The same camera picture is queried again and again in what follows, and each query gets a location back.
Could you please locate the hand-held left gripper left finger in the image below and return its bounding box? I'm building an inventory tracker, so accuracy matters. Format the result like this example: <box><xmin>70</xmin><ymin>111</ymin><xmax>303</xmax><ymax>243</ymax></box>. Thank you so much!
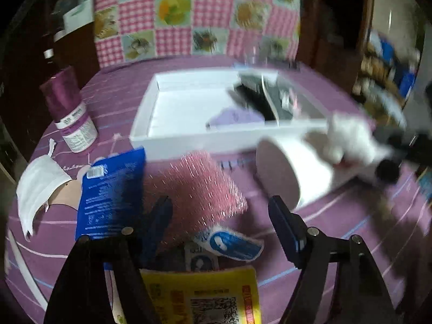
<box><xmin>44</xmin><ymin>196</ymin><xmax>174</xmax><ymax>324</ymax></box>

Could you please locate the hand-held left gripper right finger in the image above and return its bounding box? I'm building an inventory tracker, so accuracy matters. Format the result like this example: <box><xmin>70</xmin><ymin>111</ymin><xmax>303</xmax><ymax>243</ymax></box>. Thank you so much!
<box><xmin>268</xmin><ymin>195</ymin><xmax>400</xmax><ymax>324</ymax></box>

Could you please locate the white paper roll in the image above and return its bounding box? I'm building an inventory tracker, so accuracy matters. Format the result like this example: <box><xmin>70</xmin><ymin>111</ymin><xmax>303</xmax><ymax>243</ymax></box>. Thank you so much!
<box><xmin>255</xmin><ymin>126</ymin><xmax>375</xmax><ymax>211</ymax></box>

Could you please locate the pink glitter sponge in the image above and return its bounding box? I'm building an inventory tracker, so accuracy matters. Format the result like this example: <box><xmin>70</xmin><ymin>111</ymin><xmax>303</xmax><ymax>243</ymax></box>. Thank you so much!
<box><xmin>143</xmin><ymin>150</ymin><xmax>248</xmax><ymax>244</ymax></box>

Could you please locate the blue plastic packet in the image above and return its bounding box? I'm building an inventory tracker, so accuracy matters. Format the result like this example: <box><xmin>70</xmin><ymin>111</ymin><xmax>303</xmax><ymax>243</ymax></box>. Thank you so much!
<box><xmin>75</xmin><ymin>147</ymin><xmax>147</xmax><ymax>242</ymax></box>

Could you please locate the white plush toy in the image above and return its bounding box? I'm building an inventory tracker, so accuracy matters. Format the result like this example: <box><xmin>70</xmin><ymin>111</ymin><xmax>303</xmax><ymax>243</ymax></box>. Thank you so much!
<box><xmin>322</xmin><ymin>113</ymin><xmax>400</xmax><ymax>184</ymax></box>

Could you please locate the yellow tissue pack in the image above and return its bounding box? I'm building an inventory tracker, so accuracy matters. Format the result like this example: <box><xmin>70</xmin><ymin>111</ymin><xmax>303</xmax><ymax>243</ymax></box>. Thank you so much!
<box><xmin>140</xmin><ymin>266</ymin><xmax>262</xmax><ymax>324</ymax></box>

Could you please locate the purple soft pad pouch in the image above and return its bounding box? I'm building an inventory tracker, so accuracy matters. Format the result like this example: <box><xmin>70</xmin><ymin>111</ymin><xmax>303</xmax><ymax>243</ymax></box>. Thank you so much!
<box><xmin>206</xmin><ymin>106</ymin><xmax>265</xmax><ymax>130</ymax></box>

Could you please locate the white shallow cardboard box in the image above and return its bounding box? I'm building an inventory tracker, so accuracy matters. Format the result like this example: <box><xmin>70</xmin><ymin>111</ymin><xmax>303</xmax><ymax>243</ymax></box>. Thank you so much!
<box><xmin>130</xmin><ymin>69</ymin><xmax>338</xmax><ymax>161</ymax></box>

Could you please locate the small dark blue packet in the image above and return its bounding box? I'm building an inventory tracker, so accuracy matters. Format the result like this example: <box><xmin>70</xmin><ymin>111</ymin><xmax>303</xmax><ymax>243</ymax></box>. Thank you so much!
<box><xmin>418</xmin><ymin>170</ymin><xmax>432</xmax><ymax>193</ymax></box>

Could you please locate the small blue white packet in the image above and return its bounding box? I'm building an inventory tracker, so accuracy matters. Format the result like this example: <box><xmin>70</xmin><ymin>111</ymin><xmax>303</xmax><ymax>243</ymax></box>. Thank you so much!
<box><xmin>194</xmin><ymin>224</ymin><xmax>264</xmax><ymax>262</ymax></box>

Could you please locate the purple printed tablecloth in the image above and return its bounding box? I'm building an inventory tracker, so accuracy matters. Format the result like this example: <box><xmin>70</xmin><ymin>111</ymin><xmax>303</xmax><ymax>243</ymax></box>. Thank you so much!
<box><xmin>5</xmin><ymin>56</ymin><xmax>429</xmax><ymax>324</ymax></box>

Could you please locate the cluttered storage shelf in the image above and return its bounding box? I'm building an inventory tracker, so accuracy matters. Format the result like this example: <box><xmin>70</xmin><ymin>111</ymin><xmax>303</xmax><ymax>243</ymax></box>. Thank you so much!
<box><xmin>351</xmin><ymin>30</ymin><xmax>426</xmax><ymax>109</ymax></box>

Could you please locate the dark wooden cabinet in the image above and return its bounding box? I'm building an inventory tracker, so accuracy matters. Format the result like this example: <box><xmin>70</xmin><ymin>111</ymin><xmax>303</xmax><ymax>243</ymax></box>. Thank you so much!
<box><xmin>299</xmin><ymin>0</ymin><xmax>375</xmax><ymax>98</ymax></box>
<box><xmin>0</xmin><ymin>0</ymin><xmax>102</xmax><ymax>163</ymax></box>

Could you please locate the white face mask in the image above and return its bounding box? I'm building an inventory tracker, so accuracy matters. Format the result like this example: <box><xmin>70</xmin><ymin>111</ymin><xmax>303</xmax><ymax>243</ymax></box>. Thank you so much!
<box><xmin>16</xmin><ymin>138</ymin><xmax>73</xmax><ymax>240</ymax></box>

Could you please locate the white flat strip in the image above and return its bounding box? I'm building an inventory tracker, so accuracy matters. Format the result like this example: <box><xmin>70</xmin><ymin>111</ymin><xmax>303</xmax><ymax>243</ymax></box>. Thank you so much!
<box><xmin>5</xmin><ymin>229</ymin><xmax>48</xmax><ymax>311</ymax></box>

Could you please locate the purple canister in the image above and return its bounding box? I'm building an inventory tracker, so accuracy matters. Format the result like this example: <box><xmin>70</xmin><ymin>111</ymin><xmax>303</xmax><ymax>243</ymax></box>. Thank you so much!
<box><xmin>40</xmin><ymin>66</ymin><xmax>98</xmax><ymax>153</ymax></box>

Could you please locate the clear glass cup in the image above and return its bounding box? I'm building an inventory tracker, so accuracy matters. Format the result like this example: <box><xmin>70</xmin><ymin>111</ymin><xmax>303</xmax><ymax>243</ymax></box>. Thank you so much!
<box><xmin>241</xmin><ymin>39</ymin><xmax>271</xmax><ymax>66</ymax></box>

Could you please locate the pink checkered printed cloth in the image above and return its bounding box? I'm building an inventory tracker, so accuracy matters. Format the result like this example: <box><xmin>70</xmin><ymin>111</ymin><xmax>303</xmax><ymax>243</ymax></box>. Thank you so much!
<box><xmin>93</xmin><ymin>0</ymin><xmax>301</xmax><ymax>70</ymax></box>

